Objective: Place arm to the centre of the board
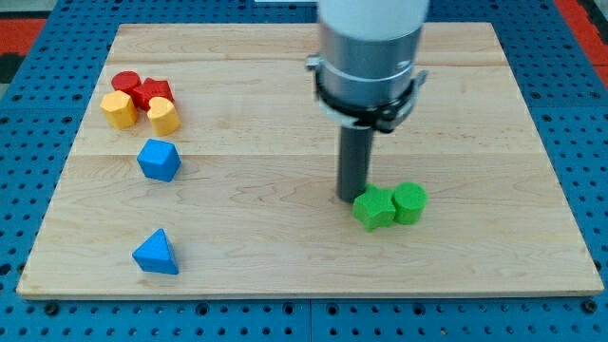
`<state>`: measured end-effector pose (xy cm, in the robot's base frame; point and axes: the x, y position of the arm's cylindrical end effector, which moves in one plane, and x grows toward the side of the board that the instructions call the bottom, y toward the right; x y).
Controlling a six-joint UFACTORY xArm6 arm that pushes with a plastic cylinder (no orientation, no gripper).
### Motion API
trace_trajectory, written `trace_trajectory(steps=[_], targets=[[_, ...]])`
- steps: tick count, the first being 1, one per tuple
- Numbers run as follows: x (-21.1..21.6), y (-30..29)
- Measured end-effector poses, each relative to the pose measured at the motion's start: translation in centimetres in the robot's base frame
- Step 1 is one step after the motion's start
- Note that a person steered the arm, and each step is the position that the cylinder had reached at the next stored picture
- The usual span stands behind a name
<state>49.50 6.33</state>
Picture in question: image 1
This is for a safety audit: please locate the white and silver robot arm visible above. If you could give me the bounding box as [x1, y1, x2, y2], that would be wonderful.
[306, 0, 429, 133]

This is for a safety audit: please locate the light wooden board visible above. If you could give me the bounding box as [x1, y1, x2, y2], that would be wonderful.
[17, 23, 604, 300]

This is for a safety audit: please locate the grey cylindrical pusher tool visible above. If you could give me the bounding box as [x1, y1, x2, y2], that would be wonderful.
[336, 127, 373, 203]

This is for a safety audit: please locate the green star block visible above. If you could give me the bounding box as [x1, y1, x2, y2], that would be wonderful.
[352, 184, 396, 232]

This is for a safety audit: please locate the green cylinder block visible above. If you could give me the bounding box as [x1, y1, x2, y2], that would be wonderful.
[392, 182, 428, 225]

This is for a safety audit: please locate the blue cube block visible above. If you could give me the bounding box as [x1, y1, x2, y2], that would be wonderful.
[137, 139, 181, 182]

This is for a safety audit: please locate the yellow heart block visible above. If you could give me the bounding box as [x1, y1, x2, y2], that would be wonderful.
[147, 97, 181, 136]

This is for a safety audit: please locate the blue triangle block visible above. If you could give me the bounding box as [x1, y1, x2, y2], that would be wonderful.
[132, 228, 179, 275]

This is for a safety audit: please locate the red star block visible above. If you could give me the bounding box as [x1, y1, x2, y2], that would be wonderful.
[131, 78, 175, 111]

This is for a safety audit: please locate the yellow hexagon block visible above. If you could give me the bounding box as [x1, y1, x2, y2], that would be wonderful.
[100, 90, 139, 129]

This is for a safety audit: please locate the red cylinder block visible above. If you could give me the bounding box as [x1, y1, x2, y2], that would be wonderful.
[111, 70, 142, 94]

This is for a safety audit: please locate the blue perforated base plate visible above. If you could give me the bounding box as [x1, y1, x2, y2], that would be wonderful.
[1, 1, 607, 341]

